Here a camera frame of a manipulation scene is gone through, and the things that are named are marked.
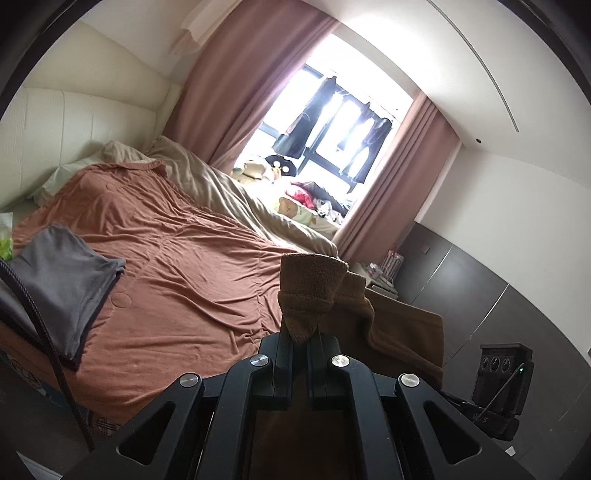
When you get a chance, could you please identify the striped gift bag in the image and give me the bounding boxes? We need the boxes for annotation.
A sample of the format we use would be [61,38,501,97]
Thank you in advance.
[381,251,406,283]

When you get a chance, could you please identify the thick black braided cable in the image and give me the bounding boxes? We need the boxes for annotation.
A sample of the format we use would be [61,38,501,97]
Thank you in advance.
[0,258,96,451]

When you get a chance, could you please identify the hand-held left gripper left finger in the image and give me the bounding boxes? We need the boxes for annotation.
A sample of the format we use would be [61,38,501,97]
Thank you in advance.
[60,332,294,480]

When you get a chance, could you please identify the red cloth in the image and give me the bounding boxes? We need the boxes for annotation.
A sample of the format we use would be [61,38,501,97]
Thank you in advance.
[288,181,324,207]

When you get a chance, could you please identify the cream nightstand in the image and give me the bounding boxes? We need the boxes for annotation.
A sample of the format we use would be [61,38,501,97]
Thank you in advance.
[353,261,403,302]

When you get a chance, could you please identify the thin black wire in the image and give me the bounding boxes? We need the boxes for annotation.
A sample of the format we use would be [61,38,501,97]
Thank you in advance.
[487,364,525,409]

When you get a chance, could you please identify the dark hanging garment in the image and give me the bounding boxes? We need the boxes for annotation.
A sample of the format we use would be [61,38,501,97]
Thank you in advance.
[272,76,341,158]
[337,104,394,184]

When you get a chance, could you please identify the pink curtain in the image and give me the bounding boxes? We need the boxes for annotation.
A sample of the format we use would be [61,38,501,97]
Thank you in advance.
[161,0,342,172]
[332,90,462,273]

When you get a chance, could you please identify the dark pillow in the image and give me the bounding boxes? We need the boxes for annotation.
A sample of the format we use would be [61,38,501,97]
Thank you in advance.
[305,181,354,208]

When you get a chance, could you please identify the plush toys on windowsill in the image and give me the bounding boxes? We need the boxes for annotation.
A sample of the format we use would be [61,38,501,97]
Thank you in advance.
[277,196,340,228]

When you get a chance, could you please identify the pink-brown blanket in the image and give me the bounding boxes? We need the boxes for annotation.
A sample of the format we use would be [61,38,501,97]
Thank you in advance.
[0,159,340,425]

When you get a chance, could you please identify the white pillow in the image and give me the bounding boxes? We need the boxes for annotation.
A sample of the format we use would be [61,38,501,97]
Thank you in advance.
[28,157,107,206]

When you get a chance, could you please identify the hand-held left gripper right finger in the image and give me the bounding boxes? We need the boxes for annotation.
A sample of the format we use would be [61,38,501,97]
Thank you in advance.
[307,335,539,480]

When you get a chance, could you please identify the green packet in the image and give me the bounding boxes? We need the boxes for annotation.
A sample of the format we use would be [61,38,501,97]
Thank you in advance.
[0,211,17,262]

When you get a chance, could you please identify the beige bear plush toy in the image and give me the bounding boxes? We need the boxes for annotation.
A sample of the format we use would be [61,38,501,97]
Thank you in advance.
[231,159,271,185]

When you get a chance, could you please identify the brown printed T-shirt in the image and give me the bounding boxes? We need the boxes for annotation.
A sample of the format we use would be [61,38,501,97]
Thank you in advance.
[249,253,446,480]

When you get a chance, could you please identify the grey folded shirt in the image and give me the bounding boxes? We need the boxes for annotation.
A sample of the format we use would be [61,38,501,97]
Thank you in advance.
[0,224,127,372]

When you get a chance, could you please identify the white padded headboard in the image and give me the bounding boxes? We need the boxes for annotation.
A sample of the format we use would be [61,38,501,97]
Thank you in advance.
[0,88,183,210]

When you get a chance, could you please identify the black and white plush toy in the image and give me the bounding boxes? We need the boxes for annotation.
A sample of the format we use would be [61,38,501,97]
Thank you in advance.
[265,154,297,177]

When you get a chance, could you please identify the black and white spotted cloth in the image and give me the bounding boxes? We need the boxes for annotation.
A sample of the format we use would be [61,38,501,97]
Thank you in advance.
[316,200,349,220]

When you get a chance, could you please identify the beige duvet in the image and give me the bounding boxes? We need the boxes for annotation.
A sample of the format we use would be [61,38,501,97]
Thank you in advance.
[102,135,340,259]

